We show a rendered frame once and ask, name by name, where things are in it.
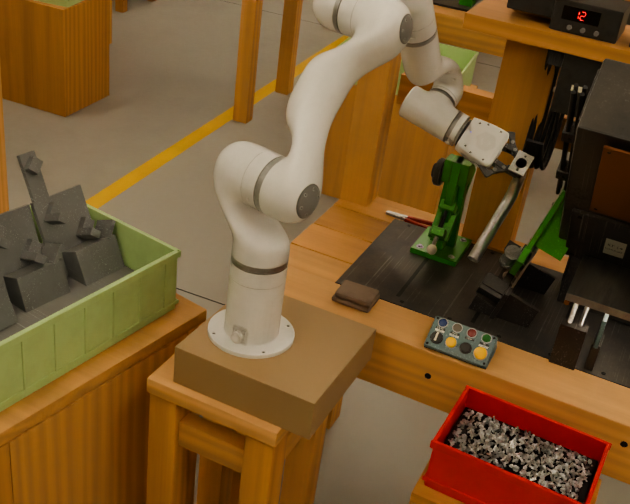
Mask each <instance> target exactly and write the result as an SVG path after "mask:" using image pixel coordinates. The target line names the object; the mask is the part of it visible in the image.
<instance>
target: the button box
mask: <svg viewBox="0 0 630 504"><path fill-rule="evenodd" d="M440 319H446V318H443V317H440V316H436V317H435V319H434V322H433V324H432V326H431V328H430V331H429V333H428V335H427V338H426V340H425V342H424V347H426V348H429V349H431V350H434V351H437V352H440V353H442V354H445V355H448V356H450V357H453V358H456V359H458V360H461V361H464V362H466V363H469V364H472V365H475V366H477V367H480V368H483V369H485V370H486V368H487V367H488V365H489V363H490V361H491V359H492V357H493V355H494V354H495V351H496V348H497V340H498V338H497V337H496V336H493V335H490V334H488V333H485V332H482V331H479V330H476V329H474V328H471V327H468V326H465V325H462V324H460V323H457V322H454V321H451V320H448V319H446V320H447V325H446V326H444V327H442V326H440V325H439V320H440ZM455 324H460V325H461V326H462V329H461V331H459V332H456V331H454V330H453V326H454V325H455ZM470 329H474V330H475V331H476V336H474V337H470V336H468V330H470ZM435 331H438V332H440V333H441V334H442V340H441V341H440V342H438V343H435V342H433V341H432V340H431V334H432V333H433V332H435ZM485 334H488V335H490V336H491V341H490V342H484V341H483V340H482V337H483V335H485ZM449 337H453V338H455V339H456V346H455V347H453V348H450V347H448V346H447V345H446V339H447V338H449ZM464 342H467V343H469V344H470V345H471V350H470V352H468V353H463V352H462V351H461V349H460V346H461V344H462V343H464ZM477 347H484V348H485V349H486V351H487V356H486V357H485V358H484V359H481V360H480V359H477V358H476V357H475V356H474V350H475V349H476V348H477Z"/></svg>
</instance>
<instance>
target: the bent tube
mask: <svg viewBox="0 0 630 504"><path fill-rule="evenodd" d="M524 156H527V157H526V158H525V157H524ZM533 160H534V157H533V156H531V155H529V154H527V153H525V152H523V151H521V150H519V151H518V153H517V155H516V156H515V158H514V160H513V161H512V163H511V165H510V166H509V168H508V170H510V171H512V172H514V173H516V174H518V175H520V176H521V178H520V179H519V178H517V177H516V178H514V177H512V180H511V183H510V185H509V187H508V189H507V192H506V194H505V195H504V197H503V199H502V201H501V203H500V205H499V206H498V208H497V210H496V211H495V213H494V214H493V216H492V218H491V219H490V221H489V222H488V224H487V226H486V227H485V229H484V231H483V232H482V234H481V235H480V237H479V239H478V240H477V242H476V244H475V245H474V247H473V248H472V250H471V252H470V253H469V255H468V258H469V259H470V260H471V261H472V262H475V263H478V262H479V260H480V259H481V257H482V256H483V254H484V252H485V251H486V249H487V247H488V246H489V244H490V242H491V241H492V239H493V238H494V236H495V234H496V233H497V231H498V229H499V228H500V226H501V224H502V223H503V221H504V220H505V218H506V216H507V215H508V213H509V211H510V210H511V208H512V206H513V204H514V202H515V201H516V199H517V197H518V195H519V192H520V190H521V188H522V186H523V183H524V181H525V177H526V172H527V170H528V168H529V166H530V165H531V163H532V161H533ZM516 170H518V171H516Z"/></svg>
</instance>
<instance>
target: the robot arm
mask: <svg viewBox="0 0 630 504"><path fill-rule="evenodd" d="M312 8H313V13H314V15H315V17H316V19H317V20H318V22H319V23H320V24H321V25H323V26H324V27H326V28H327V29H329V30H332V31H334V32H337V33H340V34H343V35H346V36H348V37H351V39H350V40H348V41H347V42H345V43H344V44H342V45H340V46H338V47H336V48H334V49H331V50H328V51H326V52H323V53H321V54H319V55H317V56H316V57H314V58H313V59H312V60H311V61H310V62H309V63H308V64H307V66H306V67H305V69H304V71H303V72H302V74H301V76H300V78H299V79H298V81H297V83H296V85H295V87H294V89H293V91H292V93H291V95H290V98H289V100H288V104H287V108H286V121H287V125H288V127H289V130H290V132H291V136H292V145H291V149H290V152H289V154H288V156H287V157H285V156H282V155H280V154H278V153H276V152H274V151H272V150H269V149H267V148H265V147H263V146H260V145H258V144H255V143H252V142H248V141H238V142H234V143H232V144H230V145H228V146H226V147H225V148H224V149H223V150H222V151H221V153H220V154H219V156H218V158H217V160H216V163H215V167H214V173H213V180H214V187H215V191H216V195H217V198H218V201H219V203H220V206H221V208H222V211H223V213H224V215H225V217H226V220H227V222H228V224H229V226H230V229H231V232H232V237H233V242H232V252H231V262H230V272H229V282H228V292H227V302H226V309H224V310H222V311H220V312H218V313H216V314H215V315H214V316H213V317H212V318H211V319H210V321H209V323H208V330H207V331H208V336H209V338H210V340H211V341H212V343H213V344H214V345H215V346H217V347H218V348H219V349H221V350H222V351H224V352H226V353H229V354H231V355H234V356H237V357H242V358H249V359H264V358H270V357H274V356H277V355H280V354H282V353H284V352H285V351H287V350H288V349H289V348H290V347H291V345H292V344H293V341H294V336H295V332H294V328H293V326H292V325H291V323H290V322H289V321H288V320H287V319H286V318H284V317H283V316H282V315H281V313H282V305H283V298H284V291H285V283H286V276H287V269H288V261H289V253H290V241H289V238H288V236H287V234H286V232H285V230H284V228H283V227H282V225H281V224H280V222H284V223H298V222H301V221H303V220H305V219H307V218H308V217H309V216H310V215H311V214H312V213H313V212H314V210H315V209H316V207H317V205H318V203H319V201H320V197H321V192H322V184H323V166H324V151H325V145H326V140H327V137H328V133H329V130H330V127H331V125H332V122H333V120H334V118H335V116H336V114H337V112H338V110H339V108H340V107H341V105H342V103H343V101H344V99H345V98H346V96H347V94H348V93H349V91H350V89H351V88H352V86H353V85H354V84H355V83H356V82H357V81H358V80H359V79H360V78H361V77H362V76H364V75H365V74H367V73H368V72H370V71H372V70H374V69H375V68H377V67H379V66H381V65H383V64H385V63H387V62H389V61H390V60H392V59H393V58H395V57H396V56H397V55H398V54H399V53H401V58H402V63H403V67H404V71H405V74H406V76H407V78H408V80H409V81H410V82H411V83H412V84H414V85H416V86H415V87H413V88H412V89H411V90H410V92H409V93H408V94H407V96H406V97H405V99H404V101H403V103H402V105H401V107H400V110H399V115H400V116H401V117H403V118H404V119H406V120H408V121H409V122H411V123H413V124H414V125H416V126H418V127H419V128H421V129H423V130H424V131H426V132H428V133H430V134H431V135H433V136H435V137H436V138H438V139H440V140H441V141H443V142H445V143H446V144H448V145H451V146H453V145H454V144H455V150H456V151H457V152H458V153H460V154H461V155H462V156H463V157H464V158H466V159H467V160H468V161H470V162H471V163H472V164H474V165H475V166H477V167H478V168H480V170H481V172H482V173H483V175H484V177H486V178H487V177H489V176H491V175H493V174H496V173H503V172H505V173H507V174H509V175H510V176H512V177H514V178H516V177H517V178H519V179H520V178H521V176H520V175H518V174H516V173H514V172H512V171H510V170H508V168H509V166H510V165H508V166H507V165H505V164H503V163H502V162H501V161H499V160H498V159H497V158H498V157H499V155H500V154H501V152H502V151H504V152H507V153H509V154H511V155H512V156H514V158H515V156H516V155H517V153H518V149H517V147H516V143H515V132H510V131H505V130H503V129H501V128H499V127H497V126H495V125H493V124H491V123H488V122H486V121H483V120H481V119H478V118H475V117H474V118H473V120H471V119H470V120H469V118H470V116H468V115H466V114H465V113H463V112H461V111H460V110H458V109H456V108H455V107H456V106H457V104H458V103H459V101H460V100H461V98H462V95H463V89H464V87H463V78H462V73H461V69H460V67H459V65H458V64H457V63H456V62H455V61H454V60H452V59H450V58H448V57H445V56H441V54H440V46H439V39H438V31H437V25H436V18H435V11H434V5H433V0H313V4H312ZM432 82H434V83H433V86H432V88H431V89H430V91H426V90H424V89H422V88H420V87H418V86H424V85H428V84H430V83H432ZM508 139H509V144H508V143H507V141H508ZM492 166H493V168H492V169H490V168H491V167H492ZM489 169H490V170H489ZM279 221H280V222H279Z"/></svg>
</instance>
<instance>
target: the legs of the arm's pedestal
mask: <svg viewBox="0 0 630 504"><path fill-rule="evenodd" d="M198 415H199V414H197V413H194V412H192V411H190V410H188V409H185V408H183V407H181V406H178V405H176V404H174V403H172V402H169V401H167V400H165V399H162V398H160V397H158V396H156V395H153V394H151V393H150V407H149V437H148V467H147V498H146V504H186V491H187V476H188V460H189V450H190V451H193V452H195V453H197V454H199V455H200V459H199V473H198V487H197V501H196V504H230V499H231V489H232V479H233V470H234V471H237V472H239V473H241V482H240V492H239V501H238V504H314V499H315V493H316V487H317V481H318V474H319V468H320V462H321V456H322V450H323V444H324V438H325V432H326V426H327V420H328V416H327V417H326V418H325V420H324V421H323V422H322V424H321V425H320V426H319V428H318V429H317V430H316V431H315V433H314V434H313V435H312V437H311V438H310V439H309V440H308V439H306V438H303V437H301V436H299V435H296V434H294V433H292V432H289V431H288V432H287V433H286V435H285V436H284V437H283V438H282V440H281V441H280V442H279V443H278V445H277V446H276V447H272V446H270V445H268V444H265V443H263V442H261V441H258V440H256V439H254V438H252V437H249V436H247V435H245V437H244V436H242V435H240V434H238V433H237V431H236V430H233V429H231V428H229V427H226V426H224V425H222V424H220V423H217V422H215V421H213V420H210V419H208V418H206V417H204V416H203V418H201V417H199V416H198ZM284 460H285V466H284ZM283 467H284V473H283ZM282 475H283V480H282ZM281 482H282V488H281ZM280 489H281V495H280ZM279 496H280V502H279Z"/></svg>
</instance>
